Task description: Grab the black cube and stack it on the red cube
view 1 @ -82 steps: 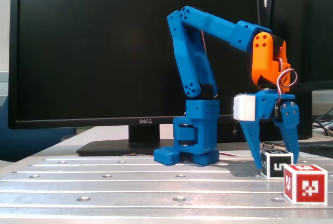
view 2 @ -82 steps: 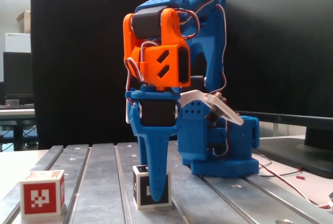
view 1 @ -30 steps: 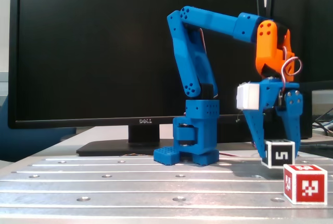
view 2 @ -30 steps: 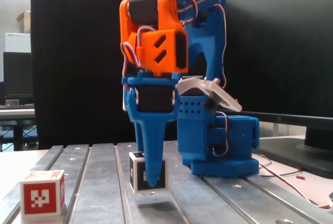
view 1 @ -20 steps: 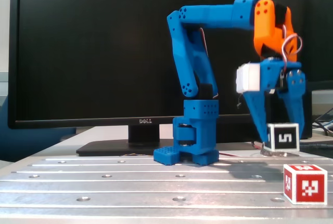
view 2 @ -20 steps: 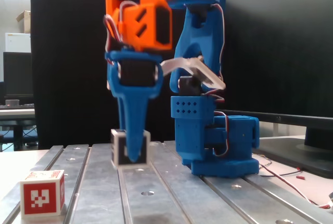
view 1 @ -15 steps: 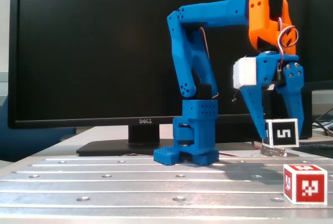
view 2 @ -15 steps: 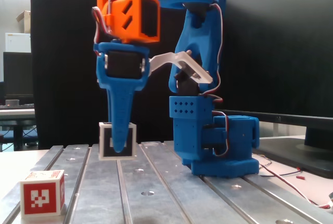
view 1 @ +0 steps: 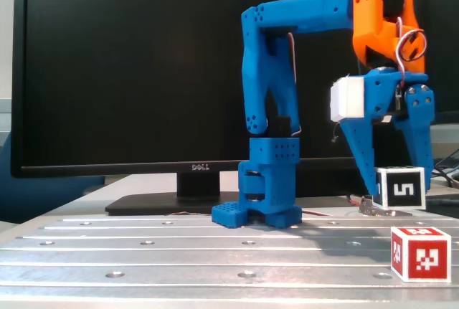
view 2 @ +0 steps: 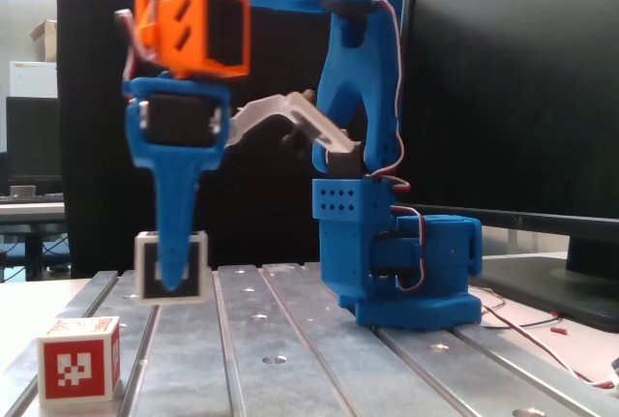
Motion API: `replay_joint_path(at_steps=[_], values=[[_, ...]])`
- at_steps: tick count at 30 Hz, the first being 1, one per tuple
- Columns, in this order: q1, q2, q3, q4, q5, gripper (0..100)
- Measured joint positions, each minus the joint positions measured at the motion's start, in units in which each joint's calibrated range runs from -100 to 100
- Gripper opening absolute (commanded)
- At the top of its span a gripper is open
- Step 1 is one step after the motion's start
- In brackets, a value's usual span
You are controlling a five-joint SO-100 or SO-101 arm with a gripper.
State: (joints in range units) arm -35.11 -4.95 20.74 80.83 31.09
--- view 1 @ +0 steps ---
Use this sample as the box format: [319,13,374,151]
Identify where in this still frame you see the black Dell computer monitor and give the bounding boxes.
[10,0,374,217]

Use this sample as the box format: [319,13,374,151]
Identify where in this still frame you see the small board with jumper wires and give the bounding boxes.
[346,194,397,217]

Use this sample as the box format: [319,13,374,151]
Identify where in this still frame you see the long arm servo cable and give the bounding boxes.
[288,32,303,136]

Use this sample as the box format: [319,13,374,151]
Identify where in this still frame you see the black cube with white marker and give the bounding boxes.
[372,166,427,211]

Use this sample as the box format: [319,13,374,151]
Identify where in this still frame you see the red cube with white marker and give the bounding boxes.
[389,226,452,283]

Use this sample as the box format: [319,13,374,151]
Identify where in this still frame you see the black flat pad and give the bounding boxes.
[394,194,459,217]

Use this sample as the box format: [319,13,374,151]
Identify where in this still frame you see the multicolour ribbon wire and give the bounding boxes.
[164,210,213,217]

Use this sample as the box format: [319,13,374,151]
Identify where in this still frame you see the black unbranded monitor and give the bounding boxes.
[366,0,459,117]

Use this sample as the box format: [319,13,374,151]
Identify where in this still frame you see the aluminium slotted base plate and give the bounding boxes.
[0,215,459,303]

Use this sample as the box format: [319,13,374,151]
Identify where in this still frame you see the wrist servo cable loop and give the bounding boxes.
[394,16,429,85]

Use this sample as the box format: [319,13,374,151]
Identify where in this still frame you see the blue chair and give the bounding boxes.
[0,133,107,224]

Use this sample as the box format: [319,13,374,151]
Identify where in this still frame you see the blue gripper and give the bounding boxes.
[339,70,437,197]

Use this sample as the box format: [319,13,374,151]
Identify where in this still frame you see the black cable bundle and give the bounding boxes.
[430,149,459,184]

